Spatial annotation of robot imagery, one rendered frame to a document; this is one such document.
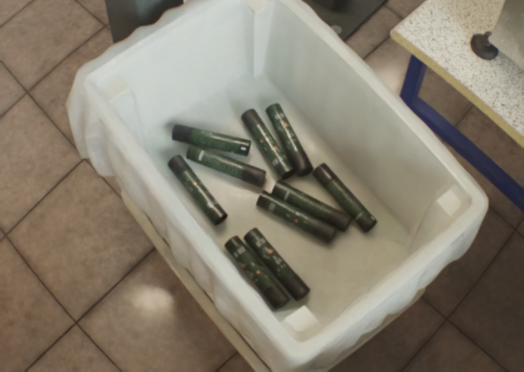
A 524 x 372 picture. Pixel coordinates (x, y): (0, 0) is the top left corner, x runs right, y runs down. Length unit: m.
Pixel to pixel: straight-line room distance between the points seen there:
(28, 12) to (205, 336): 1.25
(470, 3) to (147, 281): 1.03
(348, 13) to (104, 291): 1.09
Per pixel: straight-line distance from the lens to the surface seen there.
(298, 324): 1.01
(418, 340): 1.73
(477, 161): 1.44
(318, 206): 1.28
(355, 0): 2.18
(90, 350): 1.72
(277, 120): 1.35
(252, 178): 1.30
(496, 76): 1.16
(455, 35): 1.19
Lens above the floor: 1.64
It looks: 63 degrees down
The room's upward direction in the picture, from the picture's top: 4 degrees clockwise
